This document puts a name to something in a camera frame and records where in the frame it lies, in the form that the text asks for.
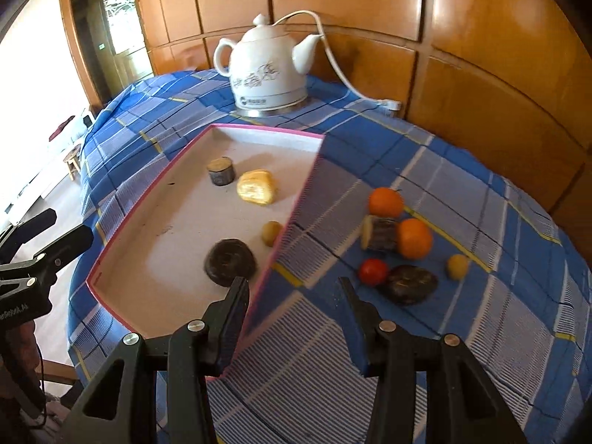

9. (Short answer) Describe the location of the dark round fruit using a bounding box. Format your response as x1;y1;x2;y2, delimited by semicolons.
204;239;257;287

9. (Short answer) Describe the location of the dark oblong fruit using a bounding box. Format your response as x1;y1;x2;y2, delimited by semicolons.
377;265;438;306

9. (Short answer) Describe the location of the small tan round fruit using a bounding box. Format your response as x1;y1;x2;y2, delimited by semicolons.
261;221;283;248
447;253;471;282

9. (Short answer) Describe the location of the small red tomato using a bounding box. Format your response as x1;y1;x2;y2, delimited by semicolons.
357;259;389;287

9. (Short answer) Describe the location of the yellow apple-like fruit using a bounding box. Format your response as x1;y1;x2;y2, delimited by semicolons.
237;169;277;205

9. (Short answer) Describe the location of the large orange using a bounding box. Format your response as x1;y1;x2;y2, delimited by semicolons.
396;219;434;260

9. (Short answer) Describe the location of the pale-topped cut log piece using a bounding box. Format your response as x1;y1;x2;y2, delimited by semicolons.
206;157;236;186

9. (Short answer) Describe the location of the dark cut log piece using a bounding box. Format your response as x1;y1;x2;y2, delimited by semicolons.
360;215;398;252

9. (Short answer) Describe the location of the orange with stem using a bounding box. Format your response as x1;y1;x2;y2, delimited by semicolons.
367;188;404;219

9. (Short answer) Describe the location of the person's left hand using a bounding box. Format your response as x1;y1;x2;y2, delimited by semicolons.
4;321;41;388

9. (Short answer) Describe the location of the pink-rimmed white tray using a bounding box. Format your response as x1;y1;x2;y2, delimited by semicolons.
86;123;323;338

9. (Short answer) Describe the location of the blue plaid tablecloth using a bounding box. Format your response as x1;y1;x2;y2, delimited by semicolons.
67;70;591;443

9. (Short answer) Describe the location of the wooden framed doorway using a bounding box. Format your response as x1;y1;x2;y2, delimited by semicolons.
59;0;154;113

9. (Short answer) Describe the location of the white ceramic electric kettle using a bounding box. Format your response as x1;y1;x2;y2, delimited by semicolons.
213;14;321;117

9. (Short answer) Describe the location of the white kettle power cord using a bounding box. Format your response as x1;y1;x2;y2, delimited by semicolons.
272;9;403;112

